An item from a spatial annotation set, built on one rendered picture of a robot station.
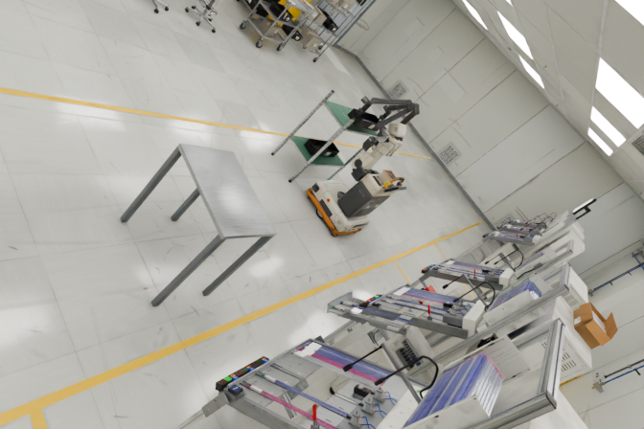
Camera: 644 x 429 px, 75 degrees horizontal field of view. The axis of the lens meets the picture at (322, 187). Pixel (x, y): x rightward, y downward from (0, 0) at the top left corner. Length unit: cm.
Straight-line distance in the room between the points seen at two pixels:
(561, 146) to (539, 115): 93
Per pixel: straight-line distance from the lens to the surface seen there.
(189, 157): 271
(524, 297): 286
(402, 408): 197
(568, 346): 293
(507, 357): 207
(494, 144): 1178
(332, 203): 483
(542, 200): 1162
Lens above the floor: 232
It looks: 25 degrees down
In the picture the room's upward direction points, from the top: 48 degrees clockwise
